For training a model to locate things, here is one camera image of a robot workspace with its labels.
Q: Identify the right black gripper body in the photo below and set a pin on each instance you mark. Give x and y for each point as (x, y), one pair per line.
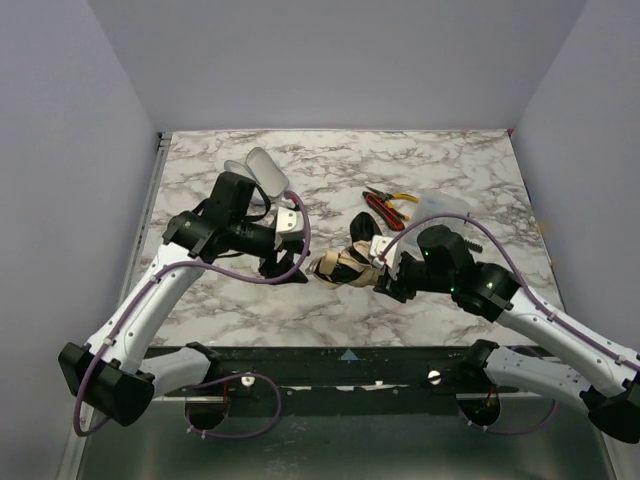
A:
(388, 279)

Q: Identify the beige umbrella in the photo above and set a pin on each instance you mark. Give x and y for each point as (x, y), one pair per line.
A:
(352, 266)

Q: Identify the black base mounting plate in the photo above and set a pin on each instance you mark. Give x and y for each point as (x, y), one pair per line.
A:
(341, 381)

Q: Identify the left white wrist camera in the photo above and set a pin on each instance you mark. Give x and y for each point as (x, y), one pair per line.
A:
(289, 224)

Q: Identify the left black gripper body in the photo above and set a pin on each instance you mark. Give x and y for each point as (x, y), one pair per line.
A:
(282, 251)

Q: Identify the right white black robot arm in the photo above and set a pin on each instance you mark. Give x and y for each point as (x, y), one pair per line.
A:
(590, 372)

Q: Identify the clear plastic box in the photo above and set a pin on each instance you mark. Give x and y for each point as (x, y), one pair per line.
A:
(432, 202)

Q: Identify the yellow handled pliers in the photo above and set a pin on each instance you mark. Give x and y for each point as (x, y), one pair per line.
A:
(391, 196)

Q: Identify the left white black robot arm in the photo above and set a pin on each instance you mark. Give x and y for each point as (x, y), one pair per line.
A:
(110, 372)

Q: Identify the purple umbrella case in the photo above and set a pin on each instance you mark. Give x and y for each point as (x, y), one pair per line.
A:
(259, 166)

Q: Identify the aluminium frame rail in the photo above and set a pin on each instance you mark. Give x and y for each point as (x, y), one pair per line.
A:
(181, 395)

